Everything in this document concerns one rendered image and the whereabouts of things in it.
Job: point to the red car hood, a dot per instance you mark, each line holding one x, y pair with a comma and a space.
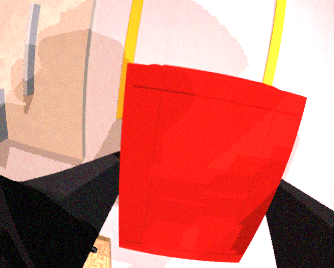
202, 155

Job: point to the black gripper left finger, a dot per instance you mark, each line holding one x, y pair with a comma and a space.
55, 219

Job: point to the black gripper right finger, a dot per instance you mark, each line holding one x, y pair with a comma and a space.
301, 229

